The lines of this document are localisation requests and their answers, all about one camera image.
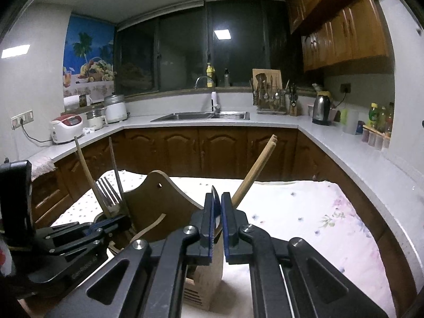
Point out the spice jar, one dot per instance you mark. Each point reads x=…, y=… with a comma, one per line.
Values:
x=372, y=138
x=379, y=141
x=386, y=142
x=366, y=135

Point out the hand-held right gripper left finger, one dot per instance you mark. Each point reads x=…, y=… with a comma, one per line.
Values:
x=209, y=225

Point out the clear soap bottle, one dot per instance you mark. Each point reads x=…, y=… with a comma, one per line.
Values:
x=227, y=78

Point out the white lace cloth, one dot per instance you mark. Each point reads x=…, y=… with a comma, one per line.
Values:
x=41, y=167

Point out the steel electric kettle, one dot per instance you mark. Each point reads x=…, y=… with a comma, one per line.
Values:
x=321, y=109

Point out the white kitchen countertop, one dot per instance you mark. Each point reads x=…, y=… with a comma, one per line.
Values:
x=281, y=119

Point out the chrome and white faucet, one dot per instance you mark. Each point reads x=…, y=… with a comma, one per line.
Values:
x=215, y=101

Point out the translucent plastic container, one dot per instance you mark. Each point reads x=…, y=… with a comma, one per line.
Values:
x=350, y=122

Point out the tropical fruit wall poster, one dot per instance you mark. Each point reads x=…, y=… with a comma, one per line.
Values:
x=89, y=56

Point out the dark sauce bottle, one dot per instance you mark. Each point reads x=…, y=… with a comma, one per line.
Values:
x=390, y=117

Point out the white and red rice cooker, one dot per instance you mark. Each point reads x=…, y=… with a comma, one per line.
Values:
x=66, y=127

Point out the wooden cutting board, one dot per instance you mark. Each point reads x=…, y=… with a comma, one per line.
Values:
x=276, y=76

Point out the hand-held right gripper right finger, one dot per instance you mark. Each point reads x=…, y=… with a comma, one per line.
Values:
x=227, y=228

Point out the steel fork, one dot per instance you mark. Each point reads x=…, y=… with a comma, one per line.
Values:
x=116, y=209

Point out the paper towel roll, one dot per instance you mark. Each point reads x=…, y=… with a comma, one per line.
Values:
x=72, y=102

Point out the dark kitchen window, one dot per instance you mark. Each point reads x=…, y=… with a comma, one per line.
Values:
x=182, y=56

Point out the white wall outlet strip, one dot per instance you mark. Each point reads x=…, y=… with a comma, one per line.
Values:
x=22, y=119

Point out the dark jar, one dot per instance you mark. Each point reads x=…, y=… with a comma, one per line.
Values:
x=85, y=100

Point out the large white electric pot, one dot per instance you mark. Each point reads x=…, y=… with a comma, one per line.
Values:
x=116, y=109

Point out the metal utensil drying rack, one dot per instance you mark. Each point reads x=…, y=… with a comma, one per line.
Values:
x=270, y=104

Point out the green bottle yellow cap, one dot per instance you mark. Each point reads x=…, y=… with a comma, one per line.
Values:
x=373, y=116

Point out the wooden utensil holder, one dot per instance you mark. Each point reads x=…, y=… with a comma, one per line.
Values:
x=155, y=205

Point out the black wall outlet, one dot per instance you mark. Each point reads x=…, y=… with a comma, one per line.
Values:
x=345, y=88

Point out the wooden knife block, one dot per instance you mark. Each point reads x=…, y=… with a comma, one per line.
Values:
x=293, y=107

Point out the small white cooking pot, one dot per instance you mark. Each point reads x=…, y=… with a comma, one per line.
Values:
x=96, y=119

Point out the steel kitchen sink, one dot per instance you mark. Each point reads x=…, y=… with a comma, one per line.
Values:
x=198, y=116

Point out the brown bamboo chopstick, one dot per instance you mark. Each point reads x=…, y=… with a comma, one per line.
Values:
x=252, y=169
x=258, y=170

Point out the floral tablecloth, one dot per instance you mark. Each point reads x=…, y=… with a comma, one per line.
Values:
x=298, y=212

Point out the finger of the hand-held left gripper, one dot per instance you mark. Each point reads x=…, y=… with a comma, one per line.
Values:
x=79, y=245
x=99, y=227

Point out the steel chopstick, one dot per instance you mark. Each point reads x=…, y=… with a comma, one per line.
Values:
x=115, y=169

